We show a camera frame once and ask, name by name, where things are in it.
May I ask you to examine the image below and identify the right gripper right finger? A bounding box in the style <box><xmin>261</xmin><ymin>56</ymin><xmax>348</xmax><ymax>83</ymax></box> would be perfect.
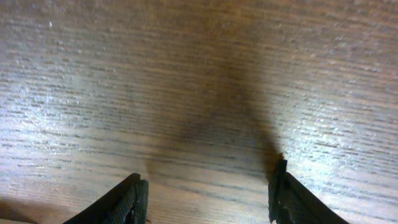
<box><xmin>268</xmin><ymin>159</ymin><xmax>348</xmax><ymax>224</ymax></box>

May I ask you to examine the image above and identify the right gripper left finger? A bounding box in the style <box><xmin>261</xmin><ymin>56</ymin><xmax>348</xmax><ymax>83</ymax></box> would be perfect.
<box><xmin>65</xmin><ymin>173</ymin><xmax>149</xmax><ymax>224</ymax></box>

